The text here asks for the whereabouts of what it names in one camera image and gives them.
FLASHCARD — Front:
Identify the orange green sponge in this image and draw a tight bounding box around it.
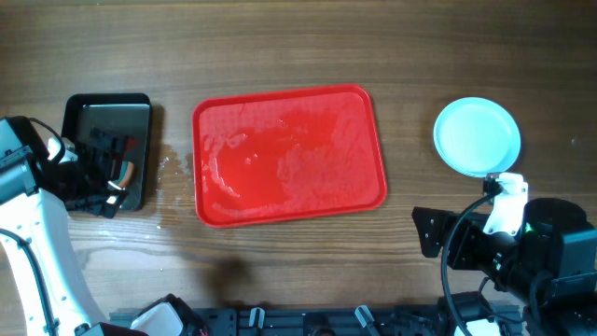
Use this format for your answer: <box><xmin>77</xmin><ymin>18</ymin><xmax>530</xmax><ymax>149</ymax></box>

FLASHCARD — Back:
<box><xmin>114</xmin><ymin>161</ymin><xmax>134</xmax><ymax>189</ymax></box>

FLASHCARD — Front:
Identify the white plate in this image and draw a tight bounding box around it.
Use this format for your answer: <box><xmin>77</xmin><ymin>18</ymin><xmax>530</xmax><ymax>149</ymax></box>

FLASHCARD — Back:
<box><xmin>432</xmin><ymin>97</ymin><xmax>521</xmax><ymax>177</ymax></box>

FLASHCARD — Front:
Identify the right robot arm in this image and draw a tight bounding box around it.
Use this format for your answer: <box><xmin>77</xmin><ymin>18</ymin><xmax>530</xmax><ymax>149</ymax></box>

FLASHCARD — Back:
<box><xmin>411</xmin><ymin>198</ymin><xmax>596</xmax><ymax>335</ymax></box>

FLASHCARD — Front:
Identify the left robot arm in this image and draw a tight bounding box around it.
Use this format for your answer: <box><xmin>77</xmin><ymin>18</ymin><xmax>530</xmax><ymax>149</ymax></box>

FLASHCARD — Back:
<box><xmin>1</xmin><ymin>116</ymin><xmax>209</xmax><ymax>335</ymax></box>

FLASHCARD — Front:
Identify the red plastic tray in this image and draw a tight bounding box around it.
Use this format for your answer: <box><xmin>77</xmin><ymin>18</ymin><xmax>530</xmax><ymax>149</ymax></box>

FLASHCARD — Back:
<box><xmin>190</xmin><ymin>84</ymin><xmax>388</xmax><ymax>229</ymax></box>

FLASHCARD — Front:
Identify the black water basin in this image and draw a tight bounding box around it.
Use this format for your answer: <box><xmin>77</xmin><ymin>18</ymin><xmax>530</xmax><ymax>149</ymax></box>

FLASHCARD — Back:
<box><xmin>61</xmin><ymin>93</ymin><xmax>153</xmax><ymax>211</ymax></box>

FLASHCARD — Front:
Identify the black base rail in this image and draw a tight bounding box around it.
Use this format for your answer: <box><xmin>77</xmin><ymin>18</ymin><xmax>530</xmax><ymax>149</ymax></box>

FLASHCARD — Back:
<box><xmin>109</xmin><ymin>303</ymin><xmax>462</xmax><ymax>336</ymax></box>

